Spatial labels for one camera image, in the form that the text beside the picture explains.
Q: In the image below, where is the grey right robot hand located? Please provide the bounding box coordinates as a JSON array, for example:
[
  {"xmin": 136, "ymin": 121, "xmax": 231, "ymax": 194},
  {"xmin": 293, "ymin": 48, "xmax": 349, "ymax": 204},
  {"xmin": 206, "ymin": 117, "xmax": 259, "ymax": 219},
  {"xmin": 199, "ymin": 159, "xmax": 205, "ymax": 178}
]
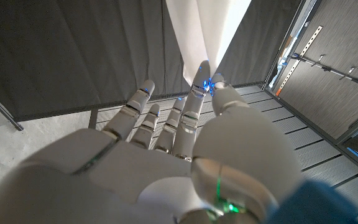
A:
[{"xmin": 0, "ymin": 60, "xmax": 304, "ymax": 224}]

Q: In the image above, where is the white tissue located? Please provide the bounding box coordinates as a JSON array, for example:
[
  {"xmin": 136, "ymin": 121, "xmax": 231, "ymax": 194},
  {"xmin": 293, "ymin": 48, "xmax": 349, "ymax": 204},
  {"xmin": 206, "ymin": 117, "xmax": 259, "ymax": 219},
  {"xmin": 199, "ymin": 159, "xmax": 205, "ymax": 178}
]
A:
[{"xmin": 165, "ymin": 0, "xmax": 253, "ymax": 87}]

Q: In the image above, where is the black curtain backdrop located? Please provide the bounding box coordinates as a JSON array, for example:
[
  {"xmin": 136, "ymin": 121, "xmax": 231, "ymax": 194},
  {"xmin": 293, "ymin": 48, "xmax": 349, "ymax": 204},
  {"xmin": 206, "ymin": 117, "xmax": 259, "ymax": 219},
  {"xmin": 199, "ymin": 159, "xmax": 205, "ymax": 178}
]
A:
[{"xmin": 0, "ymin": 0, "xmax": 304, "ymax": 122}]

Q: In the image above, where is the black backdrop stand pole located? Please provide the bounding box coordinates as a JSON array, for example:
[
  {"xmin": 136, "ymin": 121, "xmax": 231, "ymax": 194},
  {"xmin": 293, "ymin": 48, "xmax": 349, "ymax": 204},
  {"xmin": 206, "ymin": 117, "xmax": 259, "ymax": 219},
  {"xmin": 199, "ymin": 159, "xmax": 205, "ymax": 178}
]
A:
[{"xmin": 0, "ymin": 82, "xmax": 24, "ymax": 131}]

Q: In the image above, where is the white perforated metal strip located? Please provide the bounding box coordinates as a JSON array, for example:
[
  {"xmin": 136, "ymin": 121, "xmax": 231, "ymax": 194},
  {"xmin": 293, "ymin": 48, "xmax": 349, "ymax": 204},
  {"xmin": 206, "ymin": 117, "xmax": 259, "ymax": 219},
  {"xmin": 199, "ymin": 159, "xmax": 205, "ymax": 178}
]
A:
[{"xmin": 275, "ymin": 25, "xmax": 323, "ymax": 96}]

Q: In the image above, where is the black wall hook rail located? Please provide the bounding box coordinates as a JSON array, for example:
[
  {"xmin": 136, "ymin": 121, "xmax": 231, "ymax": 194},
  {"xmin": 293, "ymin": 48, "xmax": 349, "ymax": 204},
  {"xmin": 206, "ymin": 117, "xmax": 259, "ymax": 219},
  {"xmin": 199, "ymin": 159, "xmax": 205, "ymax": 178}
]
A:
[{"xmin": 289, "ymin": 52, "xmax": 358, "ymax": 88}]

